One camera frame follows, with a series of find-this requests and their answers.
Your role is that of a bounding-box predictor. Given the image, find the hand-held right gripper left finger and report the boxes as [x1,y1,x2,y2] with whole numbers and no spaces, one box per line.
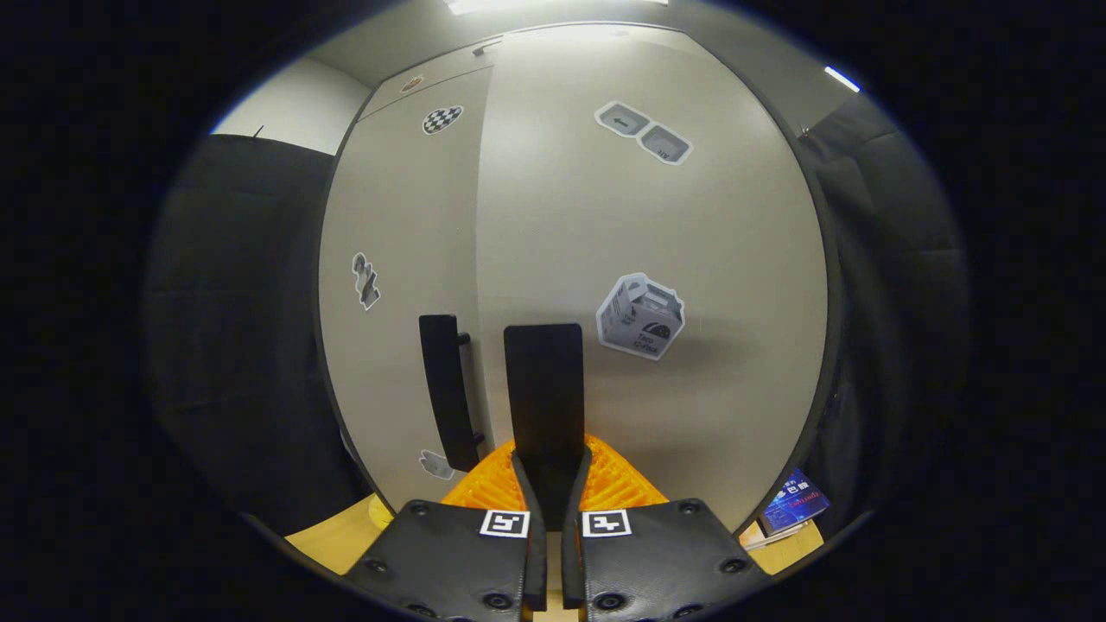
[346,441,548,622]

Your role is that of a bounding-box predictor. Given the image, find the grey cabinet drawer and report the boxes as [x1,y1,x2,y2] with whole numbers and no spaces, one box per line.
[359,39,506,119]

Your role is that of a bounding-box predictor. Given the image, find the orange and white book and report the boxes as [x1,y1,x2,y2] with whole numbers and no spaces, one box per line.
[739,518,810,552]

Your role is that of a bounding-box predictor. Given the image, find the black backdrop cloth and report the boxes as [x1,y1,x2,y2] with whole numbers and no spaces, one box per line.
[143,91,973,541]

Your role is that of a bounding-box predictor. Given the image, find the blue book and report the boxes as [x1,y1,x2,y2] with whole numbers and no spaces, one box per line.
[760,468,831,536]

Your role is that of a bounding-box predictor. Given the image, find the large ceiling light panel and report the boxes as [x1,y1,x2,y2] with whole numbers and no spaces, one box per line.
[445,0,671,16]

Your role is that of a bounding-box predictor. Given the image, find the cabinet door with checkered sticker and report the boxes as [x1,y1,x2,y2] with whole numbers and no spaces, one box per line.
[318,67,495,512]

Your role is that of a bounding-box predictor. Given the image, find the cabinet door with box sticker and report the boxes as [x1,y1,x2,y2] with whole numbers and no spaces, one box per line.
[475,24,843,532]

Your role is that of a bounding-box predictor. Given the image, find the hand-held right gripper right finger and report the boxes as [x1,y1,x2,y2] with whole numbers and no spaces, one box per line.
[562,435,770,622]

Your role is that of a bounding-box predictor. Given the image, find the grey double-door shoe cabinet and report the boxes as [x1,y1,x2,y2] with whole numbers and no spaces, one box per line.
[315,22,852,536]

